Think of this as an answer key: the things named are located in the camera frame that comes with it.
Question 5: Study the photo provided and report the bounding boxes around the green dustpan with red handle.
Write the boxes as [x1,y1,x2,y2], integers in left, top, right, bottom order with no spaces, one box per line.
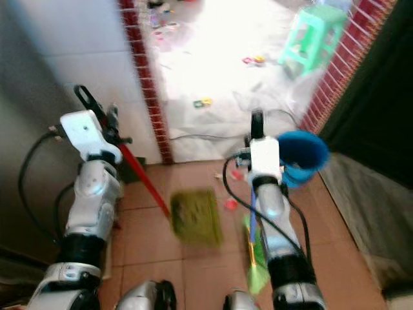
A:
[119,143,225,247]

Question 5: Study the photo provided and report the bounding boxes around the green broom with blue handle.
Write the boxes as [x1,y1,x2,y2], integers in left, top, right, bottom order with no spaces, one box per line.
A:
[243,186,272,296]

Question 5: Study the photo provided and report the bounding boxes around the pale and red litter scraps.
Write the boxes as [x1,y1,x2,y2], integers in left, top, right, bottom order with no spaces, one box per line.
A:
[216,169,246,182]

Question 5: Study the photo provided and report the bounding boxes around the blue plastic bucket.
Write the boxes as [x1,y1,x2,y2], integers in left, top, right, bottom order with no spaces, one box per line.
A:
[276,130,330,189]

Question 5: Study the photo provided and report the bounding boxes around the green and yellow small toy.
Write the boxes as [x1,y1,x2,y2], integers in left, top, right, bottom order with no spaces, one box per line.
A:
[192,97,214,109]

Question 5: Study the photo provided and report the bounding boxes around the red and yellow small toy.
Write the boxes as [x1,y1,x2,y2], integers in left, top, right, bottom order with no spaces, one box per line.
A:
[241,55,267,66]

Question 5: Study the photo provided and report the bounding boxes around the green plastic stool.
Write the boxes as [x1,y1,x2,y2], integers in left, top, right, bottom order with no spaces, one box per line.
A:
[278,5,348,79]

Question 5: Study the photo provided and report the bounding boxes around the silver right robot leg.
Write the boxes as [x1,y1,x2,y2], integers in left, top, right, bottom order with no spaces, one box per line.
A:
[224,291,260,310]

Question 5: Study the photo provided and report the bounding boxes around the silver robot leg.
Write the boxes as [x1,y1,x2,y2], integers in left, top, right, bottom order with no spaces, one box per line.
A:
[115,280,177,310]
[224,291,260,310]

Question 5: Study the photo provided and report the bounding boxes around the silver left robot leg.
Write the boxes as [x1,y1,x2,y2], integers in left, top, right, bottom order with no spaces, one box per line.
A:
[115,280,177,310]

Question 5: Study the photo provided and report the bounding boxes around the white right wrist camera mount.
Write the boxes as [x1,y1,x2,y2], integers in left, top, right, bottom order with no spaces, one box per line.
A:
[248,137,282,183]

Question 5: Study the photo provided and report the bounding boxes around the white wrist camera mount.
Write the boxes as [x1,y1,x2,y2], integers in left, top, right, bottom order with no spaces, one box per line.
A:
[60,110,122,162]
[248,137,282,183]

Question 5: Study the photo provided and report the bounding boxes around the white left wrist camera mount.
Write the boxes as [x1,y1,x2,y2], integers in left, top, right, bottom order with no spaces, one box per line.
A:
[60,110,122,162]

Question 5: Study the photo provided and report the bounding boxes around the thin dark floor cable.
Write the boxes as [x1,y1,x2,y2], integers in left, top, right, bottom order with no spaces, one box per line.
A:
[168,131,247,140]

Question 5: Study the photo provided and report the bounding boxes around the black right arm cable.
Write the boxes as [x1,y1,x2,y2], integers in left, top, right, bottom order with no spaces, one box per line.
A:
[222,154,313,265]

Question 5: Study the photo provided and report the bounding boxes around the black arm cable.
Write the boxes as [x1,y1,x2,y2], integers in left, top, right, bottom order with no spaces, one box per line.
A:
[17,131,77,245]
[222,154,313,265]

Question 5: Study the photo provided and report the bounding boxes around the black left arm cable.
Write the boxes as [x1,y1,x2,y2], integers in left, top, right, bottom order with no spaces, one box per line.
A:
[17,131,77,245]

